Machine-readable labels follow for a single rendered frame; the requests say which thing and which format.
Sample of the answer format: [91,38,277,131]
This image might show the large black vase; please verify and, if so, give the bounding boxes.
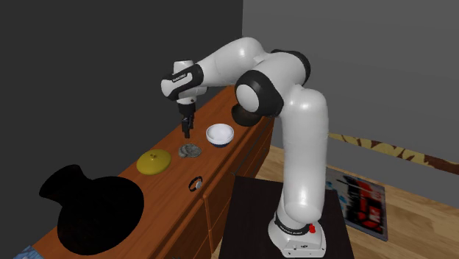
[38,164,146,256]

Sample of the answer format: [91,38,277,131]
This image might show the white bowl with blue base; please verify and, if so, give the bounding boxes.
[205,123,235,149]

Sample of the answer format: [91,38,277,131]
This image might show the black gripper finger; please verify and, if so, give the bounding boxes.
[181,119,195,140]

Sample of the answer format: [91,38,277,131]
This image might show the yellow round lid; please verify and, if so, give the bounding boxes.
[136,149,172,177]

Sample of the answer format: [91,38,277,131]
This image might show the grey round stone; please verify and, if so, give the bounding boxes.
[178,143,202,160]

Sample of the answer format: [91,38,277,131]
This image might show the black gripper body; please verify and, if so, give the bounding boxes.
[178,103,196,124]

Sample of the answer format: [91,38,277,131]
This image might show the brown wooden chest of drawers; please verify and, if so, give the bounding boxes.
[31,85,275,259]

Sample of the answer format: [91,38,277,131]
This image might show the black wristwatch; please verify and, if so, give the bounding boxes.
[188,176,204,193]

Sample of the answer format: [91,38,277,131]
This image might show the red and blue floor picture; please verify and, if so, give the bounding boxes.
[325,166,389,242]

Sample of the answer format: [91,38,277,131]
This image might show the dark brown bowl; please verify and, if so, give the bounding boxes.
[231,103,266,127]

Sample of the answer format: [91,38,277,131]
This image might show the dark robot stand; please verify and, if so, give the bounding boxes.
[218,174,356,259]

